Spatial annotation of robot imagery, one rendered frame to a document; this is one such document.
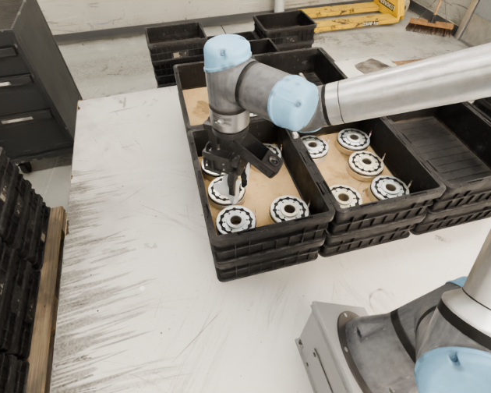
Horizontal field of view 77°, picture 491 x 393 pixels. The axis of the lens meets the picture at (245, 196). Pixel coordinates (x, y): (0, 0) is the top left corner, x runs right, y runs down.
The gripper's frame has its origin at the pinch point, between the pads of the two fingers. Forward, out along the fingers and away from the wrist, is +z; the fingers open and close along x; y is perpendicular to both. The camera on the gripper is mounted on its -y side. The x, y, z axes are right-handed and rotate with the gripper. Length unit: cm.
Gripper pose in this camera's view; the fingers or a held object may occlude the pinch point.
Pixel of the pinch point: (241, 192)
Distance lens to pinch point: 74.1
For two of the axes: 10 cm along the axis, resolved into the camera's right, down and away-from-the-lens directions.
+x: -3.8, 7.1, -5.9
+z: 0.0, 6.4, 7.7
